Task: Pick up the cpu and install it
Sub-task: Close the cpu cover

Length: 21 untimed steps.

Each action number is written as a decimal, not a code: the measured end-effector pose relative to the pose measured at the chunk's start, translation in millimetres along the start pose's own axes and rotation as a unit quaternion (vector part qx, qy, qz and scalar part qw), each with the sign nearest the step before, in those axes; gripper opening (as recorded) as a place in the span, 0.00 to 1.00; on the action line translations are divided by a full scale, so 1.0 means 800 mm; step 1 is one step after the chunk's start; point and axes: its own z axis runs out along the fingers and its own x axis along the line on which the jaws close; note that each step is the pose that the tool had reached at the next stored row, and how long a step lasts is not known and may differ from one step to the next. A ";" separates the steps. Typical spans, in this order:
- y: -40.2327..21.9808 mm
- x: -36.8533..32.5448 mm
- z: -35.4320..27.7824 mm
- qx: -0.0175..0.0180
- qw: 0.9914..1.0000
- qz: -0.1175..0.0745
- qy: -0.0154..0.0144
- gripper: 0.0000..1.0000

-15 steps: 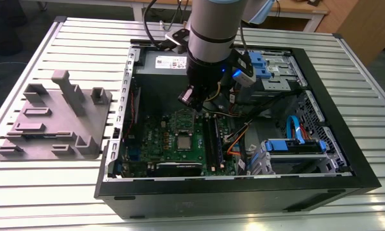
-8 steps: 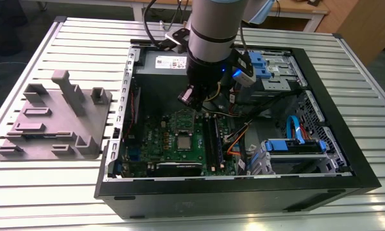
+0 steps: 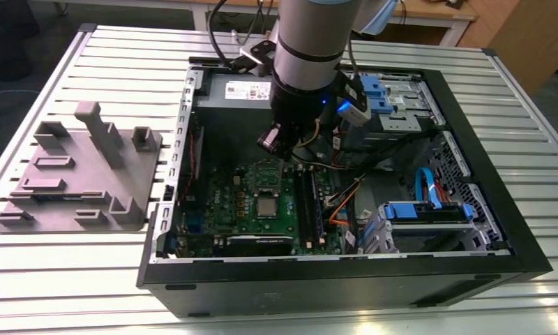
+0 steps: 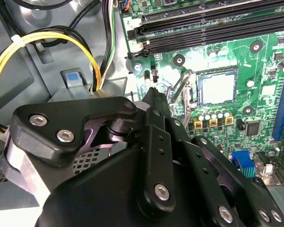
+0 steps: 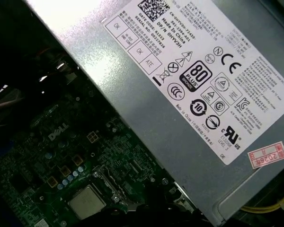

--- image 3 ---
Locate metal socket cover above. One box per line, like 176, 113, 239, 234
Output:
252, 157, 284, 191

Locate silver CPU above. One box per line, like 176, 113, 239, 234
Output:
256, 198, 282, 219

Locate CPU socket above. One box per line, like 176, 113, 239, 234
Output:
254, 190, 283, 221

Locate grey power supply unit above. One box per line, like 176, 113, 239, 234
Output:
196, 73, 280, 160

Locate blue plastic drive latch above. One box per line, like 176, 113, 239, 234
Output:
360, 75, 398, 114

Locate silver optical drive cage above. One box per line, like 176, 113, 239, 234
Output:
340, 73, 448, 151

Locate black RAM slot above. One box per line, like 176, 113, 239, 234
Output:
299, 166, 316, 247
294, 166, 311, 248
304, 166, 322, 246

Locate hard disk in blue carrier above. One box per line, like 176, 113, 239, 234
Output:
382, 203, 476, 225

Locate green motherboard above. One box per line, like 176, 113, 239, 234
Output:
175, 163, 347, 258

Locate wooden desk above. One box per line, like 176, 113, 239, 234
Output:
386, 0, 480, 48

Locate black graphics card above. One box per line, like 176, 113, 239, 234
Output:
224, 233, 295, 258

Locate silver disk bay cage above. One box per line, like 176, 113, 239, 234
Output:
375, 201, 507, 255

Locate grey parts rack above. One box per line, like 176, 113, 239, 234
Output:
0, 100, 166, 234

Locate black open PC case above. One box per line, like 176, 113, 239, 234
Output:
135, 55, 555, 318

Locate wooden cabinet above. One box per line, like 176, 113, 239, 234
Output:
460, 0, 558, 96

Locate RAM stick in rack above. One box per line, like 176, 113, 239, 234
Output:
32, 193, 88, 203

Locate yellow wire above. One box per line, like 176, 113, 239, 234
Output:
294, 118, 322, 151

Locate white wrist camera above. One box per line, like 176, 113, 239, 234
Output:
336, 75, 374, 127

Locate black cable bundle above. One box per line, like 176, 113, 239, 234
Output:
324, 129, 444, 207

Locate orange wires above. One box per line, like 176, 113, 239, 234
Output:
328, 193, 358, 228

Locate blue data cable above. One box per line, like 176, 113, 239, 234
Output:
413, 166, 444, 211

